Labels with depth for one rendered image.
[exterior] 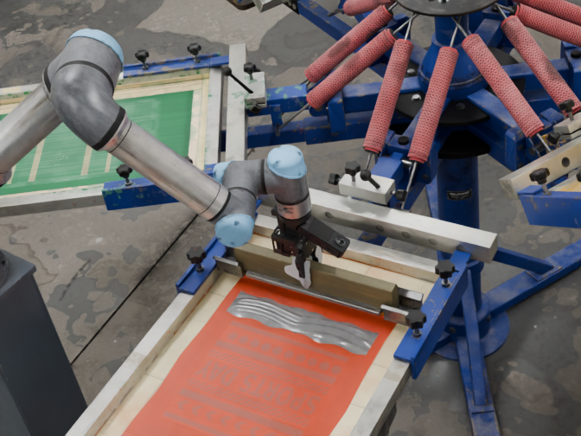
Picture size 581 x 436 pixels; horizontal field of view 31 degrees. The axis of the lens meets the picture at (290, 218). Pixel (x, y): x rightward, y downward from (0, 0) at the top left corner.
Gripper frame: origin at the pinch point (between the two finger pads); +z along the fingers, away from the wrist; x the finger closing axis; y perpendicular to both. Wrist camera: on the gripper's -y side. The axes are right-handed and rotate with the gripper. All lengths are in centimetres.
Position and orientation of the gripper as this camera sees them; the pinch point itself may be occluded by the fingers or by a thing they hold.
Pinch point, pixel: (314, 277)
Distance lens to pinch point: 239.1
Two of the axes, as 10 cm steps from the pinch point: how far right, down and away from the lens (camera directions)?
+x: -4.7, 6.3, -6.2
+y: -8.7, -2.3, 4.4
